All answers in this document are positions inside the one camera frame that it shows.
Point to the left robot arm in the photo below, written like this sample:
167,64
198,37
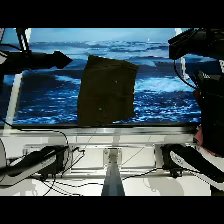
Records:
31,61

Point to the pink garment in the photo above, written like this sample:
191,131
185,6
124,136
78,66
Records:
199,137

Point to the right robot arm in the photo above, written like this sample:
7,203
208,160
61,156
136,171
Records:
200,41

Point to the brown garment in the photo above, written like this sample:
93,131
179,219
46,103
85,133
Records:
106,90

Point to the silver frame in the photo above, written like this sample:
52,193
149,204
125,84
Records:
112,181

